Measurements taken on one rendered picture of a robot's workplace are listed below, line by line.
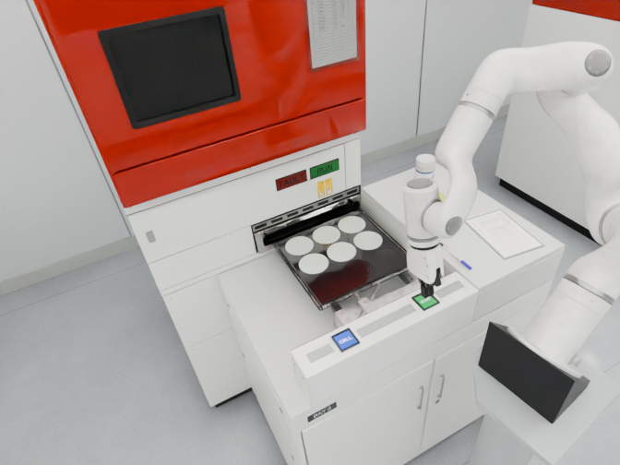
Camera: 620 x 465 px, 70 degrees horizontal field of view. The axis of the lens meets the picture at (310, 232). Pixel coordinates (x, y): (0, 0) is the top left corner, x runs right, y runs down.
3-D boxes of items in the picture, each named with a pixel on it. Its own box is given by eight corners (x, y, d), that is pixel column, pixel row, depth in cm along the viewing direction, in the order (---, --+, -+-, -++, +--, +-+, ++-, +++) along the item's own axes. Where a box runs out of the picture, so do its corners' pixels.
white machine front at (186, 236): (160, 292, 155) (119, 198, 130) (358, 213, 180) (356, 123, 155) (161, 297, 153) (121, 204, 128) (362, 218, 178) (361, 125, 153)
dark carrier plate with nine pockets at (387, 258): (275, 243, 159) (275, 242, 158) (357, 210, 169) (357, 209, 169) (321, 305, 134) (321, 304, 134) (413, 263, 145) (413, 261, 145)
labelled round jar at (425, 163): (411, 178, 170) (411, 157, 164) (425, 172, 173) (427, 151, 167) (422, 186, 165) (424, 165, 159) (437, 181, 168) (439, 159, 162)
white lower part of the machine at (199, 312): (176, 315, 255) (127, 200, 203) (304, 263, 280) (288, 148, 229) (214, 417, 205) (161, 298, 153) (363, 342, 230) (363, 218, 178)
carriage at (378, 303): (333, 326, 133) (332, 319, 131) (430, 279, 145) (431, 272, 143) (347, 344, 128) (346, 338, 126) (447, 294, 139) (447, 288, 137)
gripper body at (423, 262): (399, 235, 116) (402, 270, 121) (424, 251, 107) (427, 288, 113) (423, 225, 118) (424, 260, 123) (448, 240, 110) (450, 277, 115)
